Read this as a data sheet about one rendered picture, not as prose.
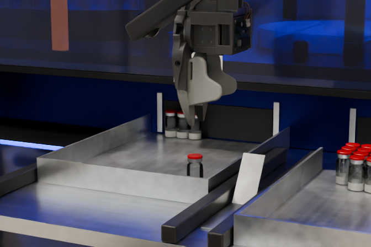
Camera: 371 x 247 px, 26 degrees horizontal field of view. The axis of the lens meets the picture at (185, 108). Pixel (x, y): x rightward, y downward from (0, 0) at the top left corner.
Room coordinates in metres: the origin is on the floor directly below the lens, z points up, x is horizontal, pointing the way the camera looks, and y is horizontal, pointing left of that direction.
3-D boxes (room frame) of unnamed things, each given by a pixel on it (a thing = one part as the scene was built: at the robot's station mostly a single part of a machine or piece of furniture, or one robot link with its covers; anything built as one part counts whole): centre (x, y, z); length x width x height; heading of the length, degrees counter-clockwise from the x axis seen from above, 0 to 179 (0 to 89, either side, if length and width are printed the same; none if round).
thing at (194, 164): (1.05, -0.01, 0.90); 0.02 x 0.02 x 0.04
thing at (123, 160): (1.19, 0.02, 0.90); 0.34 x 0.26 x 0.04; 155
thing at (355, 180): (1.04, -0.23, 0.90); 0.02 x 0.02 x 0.05
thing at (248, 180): (0.95, -0.06, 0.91); 0.14 x 0.03 x 0.06; 156
